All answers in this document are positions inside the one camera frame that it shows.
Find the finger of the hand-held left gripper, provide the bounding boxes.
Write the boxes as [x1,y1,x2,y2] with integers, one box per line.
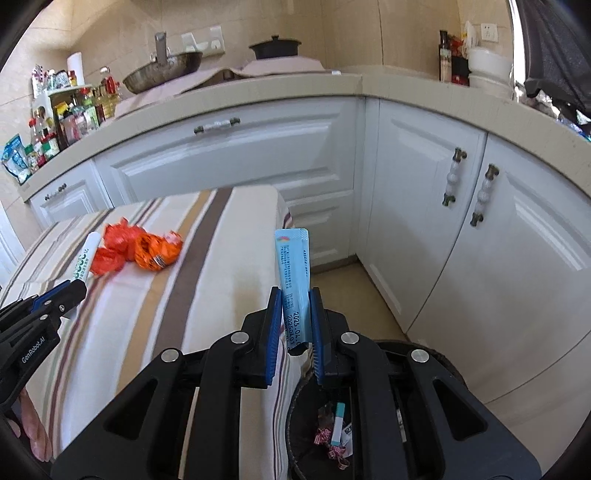
[31,278,88,311]
[0,295,75,335]

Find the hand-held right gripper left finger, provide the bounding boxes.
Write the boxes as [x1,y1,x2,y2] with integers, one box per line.
[50,286,283,480]

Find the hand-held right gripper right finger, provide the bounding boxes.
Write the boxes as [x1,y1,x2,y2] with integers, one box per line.
[309,287,542,480]

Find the white green tube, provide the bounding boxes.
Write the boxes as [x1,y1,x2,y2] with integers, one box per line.
[70,231,102,283]

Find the black trash bin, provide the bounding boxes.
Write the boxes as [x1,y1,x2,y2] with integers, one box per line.
[284,339,472,480]

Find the blue sachet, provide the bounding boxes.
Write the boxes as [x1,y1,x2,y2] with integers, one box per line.
[274,227,311,356]

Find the white teal tube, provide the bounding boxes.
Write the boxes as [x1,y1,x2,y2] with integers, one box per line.
[333,402,347,448]

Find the red checked ribbon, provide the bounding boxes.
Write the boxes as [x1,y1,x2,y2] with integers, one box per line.
[315,427,352,469]

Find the person's left hand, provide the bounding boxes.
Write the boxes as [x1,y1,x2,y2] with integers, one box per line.
[4,390,54,462]

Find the orange plastic bag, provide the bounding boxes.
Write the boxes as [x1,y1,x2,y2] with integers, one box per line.
[90,218,148,276]

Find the striped tablecloth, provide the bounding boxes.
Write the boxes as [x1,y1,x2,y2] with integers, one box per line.
[0,185,310,480]

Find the orange crumpled wrapper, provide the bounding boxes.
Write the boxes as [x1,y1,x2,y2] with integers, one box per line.
[133,229,184,271]

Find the blue snack bag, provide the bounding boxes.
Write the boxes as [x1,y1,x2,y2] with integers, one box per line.
[1,134,33,185]

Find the white kitchen cabinet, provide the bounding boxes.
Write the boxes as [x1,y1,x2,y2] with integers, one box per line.
[25,95,591,416]

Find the cluster of condiment bottles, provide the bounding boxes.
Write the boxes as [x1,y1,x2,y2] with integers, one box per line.
[25,65,123,169]

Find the white spice rack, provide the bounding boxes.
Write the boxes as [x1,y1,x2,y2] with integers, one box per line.
[31,85,100,139]

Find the yellow cooking oil bottle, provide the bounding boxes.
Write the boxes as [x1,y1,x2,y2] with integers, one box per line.
[99,67,123,116]

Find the paper towel roll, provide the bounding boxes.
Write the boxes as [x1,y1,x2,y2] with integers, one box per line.
[67,52,86,88]

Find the steel frying pan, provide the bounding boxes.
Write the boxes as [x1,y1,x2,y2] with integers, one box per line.
[122,31,204,94]

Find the black lidded pot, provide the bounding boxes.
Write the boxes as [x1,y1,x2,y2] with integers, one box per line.
[248,34,302,61]

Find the dark glass bottle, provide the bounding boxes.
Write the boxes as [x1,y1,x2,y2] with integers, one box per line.
[438,30,451,83]

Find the dark sauce bottles right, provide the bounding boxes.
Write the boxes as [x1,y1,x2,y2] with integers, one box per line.
[450,37,469,86]

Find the white plastic bowl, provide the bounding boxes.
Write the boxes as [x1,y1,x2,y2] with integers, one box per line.
[468,46,514,77]

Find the mixed packets pile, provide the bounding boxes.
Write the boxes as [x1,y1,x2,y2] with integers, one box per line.
[526,90,591,139]

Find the dark hanging cloth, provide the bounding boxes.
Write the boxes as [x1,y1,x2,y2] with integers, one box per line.
[515,0,591,116]

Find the cabinet door handle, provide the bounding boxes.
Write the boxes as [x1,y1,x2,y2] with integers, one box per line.
[470,163,501,228]
[442,147,468,208]

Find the long drawer handle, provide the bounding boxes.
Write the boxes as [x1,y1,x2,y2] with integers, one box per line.
[193,117,242,136]

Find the wide white wall socket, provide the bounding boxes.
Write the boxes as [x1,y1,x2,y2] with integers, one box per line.
[181,27,225,58]

